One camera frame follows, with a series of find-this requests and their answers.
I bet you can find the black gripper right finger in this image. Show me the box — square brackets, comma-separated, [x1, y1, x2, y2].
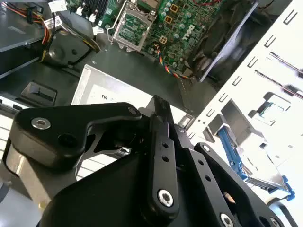
[173, 125, 298, 227]

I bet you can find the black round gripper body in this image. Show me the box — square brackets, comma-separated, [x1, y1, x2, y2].
[39, 126, 215, 227]

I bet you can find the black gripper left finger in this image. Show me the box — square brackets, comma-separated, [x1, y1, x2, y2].
[3, 95, 180, 220]

